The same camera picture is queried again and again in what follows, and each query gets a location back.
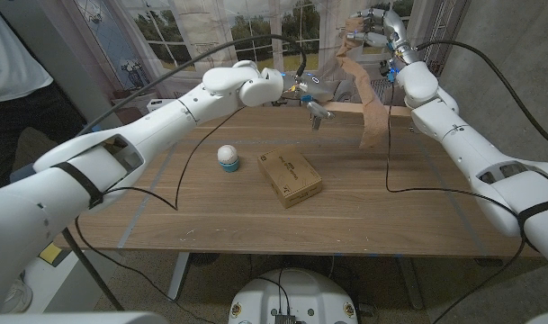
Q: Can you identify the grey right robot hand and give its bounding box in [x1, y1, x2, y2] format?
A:
[346, 7, 421, 64]

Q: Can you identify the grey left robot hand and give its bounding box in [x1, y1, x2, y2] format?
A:
[281, 74, 337, 122]

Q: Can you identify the light wooden slat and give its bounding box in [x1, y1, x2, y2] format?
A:
[321, 101, 412, 118]

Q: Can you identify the beige elastic arm wrap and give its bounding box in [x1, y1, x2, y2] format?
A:
[335, 16, 390, 149]

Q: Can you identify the brown cardboard package box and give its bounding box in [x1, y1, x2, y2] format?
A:
[256, 143, 323, 210]

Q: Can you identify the printed window backdrop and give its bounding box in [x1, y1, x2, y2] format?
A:
[39, 0, 471, 136]

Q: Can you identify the white baseball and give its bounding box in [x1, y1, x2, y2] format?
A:
[217, 144, 239, 166]

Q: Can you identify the white power strip box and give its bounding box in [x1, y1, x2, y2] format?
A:
[146, 98, 175, 113]

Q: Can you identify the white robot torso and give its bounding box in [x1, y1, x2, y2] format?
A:
[227, 268, 359, 324]

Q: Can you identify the grey table leg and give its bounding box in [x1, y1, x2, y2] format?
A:
[397, 256, 424, 311]
[166, 251, 189, 302]

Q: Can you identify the black stand leg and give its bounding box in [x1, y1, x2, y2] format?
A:
[60, 228, 125, 311]

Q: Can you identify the person in white shirt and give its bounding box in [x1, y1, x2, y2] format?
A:
[0, 0, 88, 315]

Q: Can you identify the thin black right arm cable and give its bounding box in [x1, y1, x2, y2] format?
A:
[384, 83, 526, 324]

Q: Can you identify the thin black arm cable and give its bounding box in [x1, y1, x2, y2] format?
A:
[384, 83, 526, 324]
[73, 105, 247, 324]

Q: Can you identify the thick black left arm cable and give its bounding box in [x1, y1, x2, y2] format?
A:
[75, 34, 308, 136]

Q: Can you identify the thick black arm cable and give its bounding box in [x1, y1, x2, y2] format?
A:
[415, 40, 548, 153]
[75, 34, 308, 136]

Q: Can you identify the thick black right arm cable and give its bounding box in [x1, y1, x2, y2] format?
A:
[415, 40, 548, 153]

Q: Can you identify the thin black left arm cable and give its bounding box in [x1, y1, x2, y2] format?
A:
[73, 105, 247, 324]

